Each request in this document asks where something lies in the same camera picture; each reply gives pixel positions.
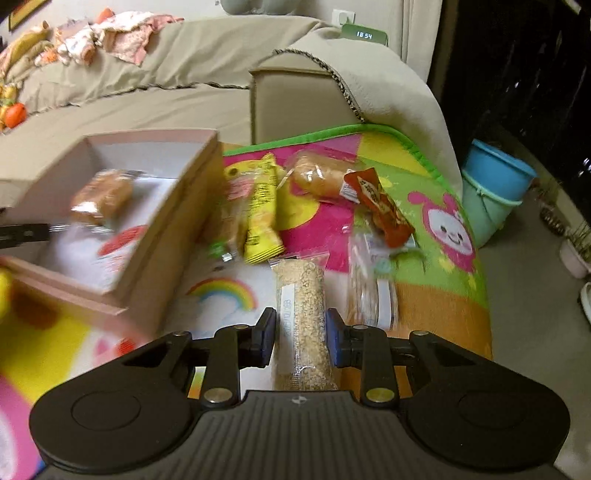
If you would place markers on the colourful cartoon play mat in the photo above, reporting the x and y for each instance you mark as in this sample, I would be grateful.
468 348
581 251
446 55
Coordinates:
314 217

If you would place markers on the orange plush toy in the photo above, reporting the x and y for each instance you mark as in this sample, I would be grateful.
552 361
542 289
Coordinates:
14 115

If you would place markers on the pink cardboard box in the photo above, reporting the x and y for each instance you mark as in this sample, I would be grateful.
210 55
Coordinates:
184 221

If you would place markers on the yellow snack packet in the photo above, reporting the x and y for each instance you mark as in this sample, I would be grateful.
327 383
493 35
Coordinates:
261 217

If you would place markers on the clear cracker packet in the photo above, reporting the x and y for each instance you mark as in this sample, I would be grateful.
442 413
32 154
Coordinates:
364 286

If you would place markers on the brown bread packet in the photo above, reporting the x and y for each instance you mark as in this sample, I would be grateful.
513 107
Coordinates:
104 196

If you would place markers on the yellow framed wall picture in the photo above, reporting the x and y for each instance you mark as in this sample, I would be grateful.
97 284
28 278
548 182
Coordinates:
21 18

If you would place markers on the beige sofa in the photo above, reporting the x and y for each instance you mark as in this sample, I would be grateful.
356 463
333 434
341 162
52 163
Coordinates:
300 101

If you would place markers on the blue plastic bucket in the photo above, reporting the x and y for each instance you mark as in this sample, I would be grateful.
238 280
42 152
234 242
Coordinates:
498 166

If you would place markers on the beige sofa cover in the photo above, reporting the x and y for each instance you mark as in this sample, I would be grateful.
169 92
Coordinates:
392 92

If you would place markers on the small potted plant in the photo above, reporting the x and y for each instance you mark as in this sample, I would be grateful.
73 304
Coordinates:
551 217

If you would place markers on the clear grain bar packet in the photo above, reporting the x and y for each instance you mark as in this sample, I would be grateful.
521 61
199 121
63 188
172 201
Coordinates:
300 304

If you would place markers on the grey neck pillow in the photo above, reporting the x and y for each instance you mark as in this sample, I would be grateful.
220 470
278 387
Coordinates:
244 5

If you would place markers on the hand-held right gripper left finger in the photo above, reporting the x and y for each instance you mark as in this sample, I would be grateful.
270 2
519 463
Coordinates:
265 339

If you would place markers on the white wall socket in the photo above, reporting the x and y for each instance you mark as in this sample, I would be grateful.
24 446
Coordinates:
344 17

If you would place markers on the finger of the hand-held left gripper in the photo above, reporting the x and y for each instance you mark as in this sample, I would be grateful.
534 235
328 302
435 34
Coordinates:
23 234

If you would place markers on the green plastic bucket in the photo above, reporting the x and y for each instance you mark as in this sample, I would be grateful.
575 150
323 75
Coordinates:
485 217

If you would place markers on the bread roll clear packet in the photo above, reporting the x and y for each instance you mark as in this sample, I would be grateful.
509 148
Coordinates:
314 175

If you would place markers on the pink floral clothes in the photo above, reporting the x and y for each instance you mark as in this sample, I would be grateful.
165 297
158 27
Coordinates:
124 32

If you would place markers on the small green candy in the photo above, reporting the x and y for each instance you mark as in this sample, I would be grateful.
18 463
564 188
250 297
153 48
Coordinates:
224 254

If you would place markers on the white plant pot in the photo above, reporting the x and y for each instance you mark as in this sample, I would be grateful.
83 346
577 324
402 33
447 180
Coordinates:
572 258

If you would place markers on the red snack packet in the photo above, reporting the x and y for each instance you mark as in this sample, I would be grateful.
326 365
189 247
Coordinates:
378 207

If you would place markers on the brown cardboard box lid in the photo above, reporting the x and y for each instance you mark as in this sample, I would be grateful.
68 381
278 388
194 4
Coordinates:
69 300

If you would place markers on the yellow object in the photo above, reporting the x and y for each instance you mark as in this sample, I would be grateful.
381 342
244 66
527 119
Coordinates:
4 290

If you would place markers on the green digital clock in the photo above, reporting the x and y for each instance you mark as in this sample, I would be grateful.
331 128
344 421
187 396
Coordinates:
364 34

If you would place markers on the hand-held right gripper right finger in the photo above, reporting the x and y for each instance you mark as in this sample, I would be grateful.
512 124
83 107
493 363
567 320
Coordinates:
333 339

